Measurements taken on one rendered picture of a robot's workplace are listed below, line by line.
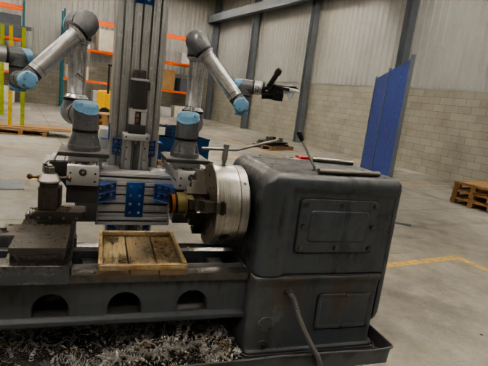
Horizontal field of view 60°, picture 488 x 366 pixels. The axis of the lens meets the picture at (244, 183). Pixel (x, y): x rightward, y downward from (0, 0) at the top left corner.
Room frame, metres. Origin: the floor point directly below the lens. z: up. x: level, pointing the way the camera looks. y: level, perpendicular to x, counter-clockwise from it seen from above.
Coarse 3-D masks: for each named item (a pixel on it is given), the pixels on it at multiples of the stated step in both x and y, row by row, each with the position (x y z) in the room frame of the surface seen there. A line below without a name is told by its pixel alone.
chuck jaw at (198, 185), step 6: (198, 174) 1.65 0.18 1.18; (204, 174) 1.66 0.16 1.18; (192, 180) 1.62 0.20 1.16; (198, 180) 1.63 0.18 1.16; (204, 180) 1.64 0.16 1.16; (192, 186) 1.61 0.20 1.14; (198, 186) 1.62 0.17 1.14; (204, 186) 1.63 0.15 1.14; (192, 192) 1.59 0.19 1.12; (198, 192) 1.60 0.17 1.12; (204, 192) 1.61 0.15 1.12
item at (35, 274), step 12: (0, 228) 1.49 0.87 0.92; (12, 228) 1.54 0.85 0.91; (72, 228) 1.57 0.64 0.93; (0, 240) 1.45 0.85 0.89; (72, 240) 1.44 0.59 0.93; (72, 252) 1.42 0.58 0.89; (0, 264) 1.23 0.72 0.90; (12, 264) 1.19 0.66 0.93; (24, 264) 1.20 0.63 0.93; (36, 264) 1.21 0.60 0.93; (48, 264) 1.22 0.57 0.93; (60, 264) 1.23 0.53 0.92; (72, 264) 1.32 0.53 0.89; (0, 276) 1.17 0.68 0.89; (12, 276) 1.18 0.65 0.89; (24, 276) 1.19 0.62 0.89; (36, 276) 1.20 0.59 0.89; (48, 276) 1.21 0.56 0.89; (60, 276) 1.22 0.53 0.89
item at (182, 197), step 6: (180, 192) 1.56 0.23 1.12; (186, 192) 1.56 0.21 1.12; (168, 198) 1.57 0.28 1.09; (174, 198) 1.53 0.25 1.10; (180, 198) 1.54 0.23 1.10; (186, 198) 1.54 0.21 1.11; (192, 198) 1.56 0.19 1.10; (168, 204) 1.58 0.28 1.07; (174, 204) 1.52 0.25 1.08; (180, 204) 1.53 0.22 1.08; (186, 204) 1.53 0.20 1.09; (168, 210) 1.55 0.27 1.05; (174, 210) 1.53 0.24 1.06; (180, 210) 1.53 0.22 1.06; (186, 210) 1.53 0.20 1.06; (192, 210) 1.57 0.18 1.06
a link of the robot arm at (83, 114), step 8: (80, 104) 1.98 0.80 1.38; (88, 104) 2.00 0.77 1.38; (96, 104) 2.04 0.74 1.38; (72, 112) 2.01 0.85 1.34; (80, 112) 1.98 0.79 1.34; (88, 112) 1.99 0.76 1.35; (96, 112) 2.02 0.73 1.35; (72, 120) 2.02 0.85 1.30; (80, 120) 1.98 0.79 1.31; (88, 120) 1.99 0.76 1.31; (96, 120) 2.02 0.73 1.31; (72, 128) 2.01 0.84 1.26; (80, 128) 1.98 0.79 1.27; (88, 128) 1.99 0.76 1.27; (96, 128) 2.03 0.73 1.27
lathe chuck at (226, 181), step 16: (208, 176) 1.62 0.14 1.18; (224, 176) 1.53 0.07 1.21; (208, 192) 1.59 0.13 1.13; (224, 192) 1.48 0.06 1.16; (240, 192) 1.51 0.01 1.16; (240, 208) 1.49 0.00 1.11; (208, 224) 1.54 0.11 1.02; (224, 224) 1.47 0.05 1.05; (208, 240) 1.52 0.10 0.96; (224, 240) 1.52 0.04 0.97
